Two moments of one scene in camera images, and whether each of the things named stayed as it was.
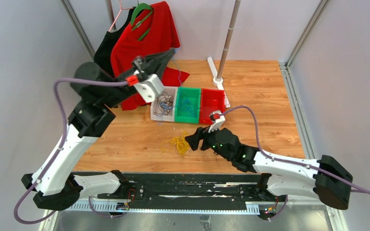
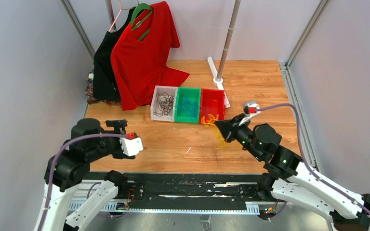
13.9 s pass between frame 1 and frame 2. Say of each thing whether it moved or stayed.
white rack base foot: stayed
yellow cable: moved
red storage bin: stayed
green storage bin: stayed
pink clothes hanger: stayed
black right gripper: moved
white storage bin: stayed
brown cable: stayed
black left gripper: moved
